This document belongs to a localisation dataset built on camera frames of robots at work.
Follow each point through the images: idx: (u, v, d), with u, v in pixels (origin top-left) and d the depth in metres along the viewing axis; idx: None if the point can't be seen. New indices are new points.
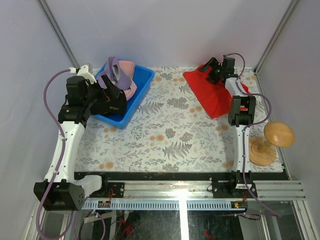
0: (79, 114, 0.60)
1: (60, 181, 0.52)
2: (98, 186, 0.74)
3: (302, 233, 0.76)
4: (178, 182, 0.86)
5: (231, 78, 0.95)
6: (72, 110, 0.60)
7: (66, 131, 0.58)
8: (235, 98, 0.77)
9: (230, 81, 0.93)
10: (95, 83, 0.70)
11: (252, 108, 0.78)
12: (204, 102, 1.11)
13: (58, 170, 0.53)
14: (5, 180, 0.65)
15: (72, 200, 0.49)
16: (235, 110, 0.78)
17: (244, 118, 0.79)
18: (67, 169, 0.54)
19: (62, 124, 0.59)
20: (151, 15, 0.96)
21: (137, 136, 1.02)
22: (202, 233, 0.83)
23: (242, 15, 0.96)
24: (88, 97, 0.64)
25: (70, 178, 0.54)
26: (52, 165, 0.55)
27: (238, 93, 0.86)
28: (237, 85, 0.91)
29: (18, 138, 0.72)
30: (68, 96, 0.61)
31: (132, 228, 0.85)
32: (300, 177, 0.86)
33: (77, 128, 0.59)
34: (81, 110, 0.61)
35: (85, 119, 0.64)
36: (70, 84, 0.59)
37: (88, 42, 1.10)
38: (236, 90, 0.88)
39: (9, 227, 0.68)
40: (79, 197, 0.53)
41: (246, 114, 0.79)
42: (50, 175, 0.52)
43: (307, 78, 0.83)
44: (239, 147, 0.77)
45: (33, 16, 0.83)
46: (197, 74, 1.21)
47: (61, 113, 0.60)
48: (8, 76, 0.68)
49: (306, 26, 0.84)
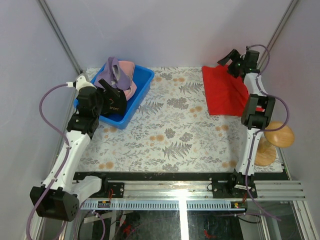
0: (87, 126, 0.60)
1: (57, 188, 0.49)
2: (97, 188, 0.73)
3: (302, 233, 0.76)
4: (178, 182, 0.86)
5: (251, 75, 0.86)
6: (81, 121, 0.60)
7: (71, 140, 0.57)
8: (252, 96, 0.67)
9: (250, 77, 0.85)
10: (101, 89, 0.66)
11: (270, 110, 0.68)
12: (214, 102, 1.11)
13: (56, 178, 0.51)
14: (5, 181, 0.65)
15: (65, 209, 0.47)
16: (250, 110, 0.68)
17: (259, 120, 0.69)
18: (65, 178, 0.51)
19: (68, 134, 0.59)
20: (151, 15, 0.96)
21: (137, 136, 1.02)
22: (202, 233, 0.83)
23: (242, 15, 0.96)
24: (97, 107, 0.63)
25: (66, 188, 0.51)
26: (52, 172, 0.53)
27: (257, 91, 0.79)
28: (256, 82, 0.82)
29: (18, 138, 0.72)
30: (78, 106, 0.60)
31: (132, 228, 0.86)
32: (300, 177, 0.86)
33: (83, 138, 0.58)
34: (90, 122, 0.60)
35: (93, 130, 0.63)
36: (80, 95, 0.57)
37: (88, 42, 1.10)
38: (255, 87, 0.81)
39: (10, 227, 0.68)
40: (73, 207, 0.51)
41: (263, 116, 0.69)
42: (48, 181, 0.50)
43: (307, 77, 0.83)
44: (246, 150, 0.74)
45: (33, 16, 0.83)
46: (215, 70, 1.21)
47: (70, 122, 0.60)
48: (7, 76, 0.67)
49: (307, 26, 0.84)
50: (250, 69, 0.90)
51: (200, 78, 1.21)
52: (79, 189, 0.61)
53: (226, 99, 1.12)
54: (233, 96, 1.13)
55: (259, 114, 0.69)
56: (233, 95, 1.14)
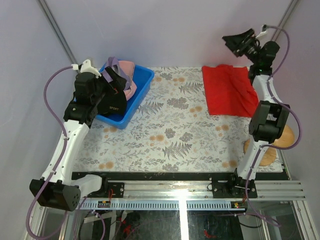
0: (84, 114, 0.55)
1: (56, 181, 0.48)
2: (97, 186, 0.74)
3: (302, 233, 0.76)
4: (178, 182, 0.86)
5: (262, 77, 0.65)
6: (78, 109, 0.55)
7: (68, 130, 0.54)
8: (263, 103, 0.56)
9: (259, 79, 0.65)
10: (101, 76, 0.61)
11: (283, 120, 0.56)
12: (214, 102, 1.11)
13: (55, 170, 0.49)
14: (4, 180, 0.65)
15: (66, 202, 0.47)
16: (258, 120, 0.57)
17: (270, 131, 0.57)
18: (64, 171, 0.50)
19: (66, 123, 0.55)
20: (151, 15, 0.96)
21: (137, 136, 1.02)
22: (202, 233, 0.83)
23: (242, 15, 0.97)
24: (96, 95, 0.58)
25: (66, 181, 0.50)
26: (51, 164, 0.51)
27: (268, 98, 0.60)
28: (267, 87, 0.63)
29: (18, 138, 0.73)
30: (75, 93, 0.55)
31: (132, 228, 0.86)
32: (300, 177, 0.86)
33: (80, 128, 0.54)
34: (88, 110, 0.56)
35: (90, 119, 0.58)
36: (77, 81, 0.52)
37: (88, 41, 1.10)
38: (266, 93, 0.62)
39: (9, 227, 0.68)
40: (74, 198, 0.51)
41: (274, 128, 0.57)
42: (47, 174, 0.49)
43: (307, 78, 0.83)
44: (250, 158, 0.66)
45: (33, 15, 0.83)
46: (215, 70, 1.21)
47: (67, 110, 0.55)
48: (7, 76, 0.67)
49: (307, 25, 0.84)
50: (260, 70, 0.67)
51: (200, 78, 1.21)
52: (80, 182, 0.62)
53: (226, 99, 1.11)
54: (233, 96, 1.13)
55: (270, 124, 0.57)
56: (233, 95, 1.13)
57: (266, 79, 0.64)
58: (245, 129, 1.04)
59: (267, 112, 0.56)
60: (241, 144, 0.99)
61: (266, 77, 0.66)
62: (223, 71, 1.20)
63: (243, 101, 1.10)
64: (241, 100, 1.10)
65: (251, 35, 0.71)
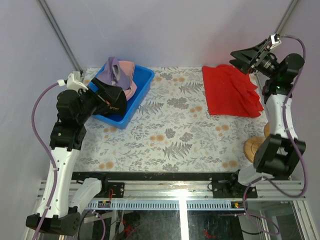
0: (72, 138, 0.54)
1: (52, 216, 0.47)
2: (98, 189, 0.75)
3: (302, 233, 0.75)
4: (178, 182, 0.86)
5: (277, 98, 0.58)
6: (65, 133, 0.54)
7: (57, 160, 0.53)
8: (273, 140, 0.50)
9: (274, 97, 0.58)
10: (89, 90, 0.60)
11: (295, 159, 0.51)
12: (214, 102, 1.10)
13: (50, 205, 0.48)
14: (4, 180, 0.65)
15: (65, 232, 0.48)
16: (265, 156, 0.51)
17: (278, 169, 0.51)
18: (59, 204, 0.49)
19: (54, 153, 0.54)
20: (151, 15, 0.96)
21: (137, 136, 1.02)
22: (202, 233, 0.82)
23: (243, 15, 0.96)
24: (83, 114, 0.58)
25: (63, 213, 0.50)
26: (44, 198, 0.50)
27: (281, 130, 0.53)
28: (282, 113, 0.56)
29: (19, 138, 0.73)
30: (59, 115, 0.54)
31: (132, 228, 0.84)
32: (300, 177, 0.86)
33: (69, 156, 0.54)
34: (75, 133, 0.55)
35: (79, 142, 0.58)
36: (60, 103, 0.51)
37: (88, 41, 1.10)
38: (279, 123, 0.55)
39: (10, 227, 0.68)
40: (74, 222, 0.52)
41: (284, 165, 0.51)
42: (42, 210, 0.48)
43: (307, 78, 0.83)
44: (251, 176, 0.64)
45: (33, 16, 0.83)
46: (214, 70, 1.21)
47: (53, 135, 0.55)
48: (7, 76, 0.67)
49: (308, 26, 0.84)
50: (278, 88, 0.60)
51: (200, 78, 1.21)
52: (79, 199, 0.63)
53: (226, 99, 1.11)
54: (233, 96, 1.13)
55: (279, 160, 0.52)
56: (233, 95, 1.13)
57: (281, 103, 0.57)
58: (245, 129, 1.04)
59: (276, 149, 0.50)
60: (241, 144, 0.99)
61: (282, 98, 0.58)
62: (223, 71, 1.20)
63: (243, 102, 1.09)
64: (241, 100, 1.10)
65: (266, 46, 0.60)
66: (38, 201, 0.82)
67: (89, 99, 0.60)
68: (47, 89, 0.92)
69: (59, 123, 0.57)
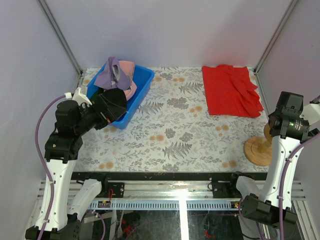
0: (67, 147, 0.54)
1: (51, 229, 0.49)
2: (97, 191, 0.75)
3: (302, 232, 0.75)
4: (178, 182, 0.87)
5: (283, 146, 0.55)
6: (60, 142, 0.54)
7: (53, 173, 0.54)
8: (258, 208, 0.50)
9: (281, 142, 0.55)
10: (92, 106, 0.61)
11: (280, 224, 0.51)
12: (214, 102, 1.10)
13: (48, 218, 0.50)
14: (3, 180, 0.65)
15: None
16: (253, 214, 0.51)
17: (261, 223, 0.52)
18: (57, 217, 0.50)
19: (49, 166, 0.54)
20: (151, 15, 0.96)
21: (137, 136, 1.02)
22: (202, 233, 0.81)
23: (242, 15, 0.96)
24: (80, 125, 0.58)
25: (62, 224, 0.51)
26: (43, 211, 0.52)
27: (273, 196, 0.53)
28: (283, 167, 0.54)
29: (18, 137, 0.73)
30: (58, 124, 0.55)
31: (132, 228, 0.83)
32: (301, 177, 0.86)
33: (66, 168, 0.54)
34: (70, 143, 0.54)
35: (75, 152, 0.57)
36: (60, 111, 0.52)
37: (88, 41, 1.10)
38: (275, 184, 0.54)
39: (10, 227, 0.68)
40: (74, 231, 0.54)
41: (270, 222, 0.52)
42: (41, 223, 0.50)
43: (307, 79, 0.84)
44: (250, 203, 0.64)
45: (33, 16, 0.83)
46: (215, 69, 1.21)
47: (48, 144, 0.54)
48: (7, 75, 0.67)
49: (308, 26, 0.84)
50: (291, 124, 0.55)
51: (200, 78, 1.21)
52: (79, 204, 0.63)
53: (226, 99, 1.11)
54: (232, 95, 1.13)
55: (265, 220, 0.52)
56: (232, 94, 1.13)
57: (286, 155, 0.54)
58: (245, 129, 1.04)
59: (265, 214, 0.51)
60: (241, 144, 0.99)
61: (291, 146, 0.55)
62: (222, 71, 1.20)
63: (244, 102, 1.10)
64: (241, 100, 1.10)
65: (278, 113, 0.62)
66: (38, 201, 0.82)
67: (90, 114, 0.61)
68: (55, 100, 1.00)
69: (56, 132, 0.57)
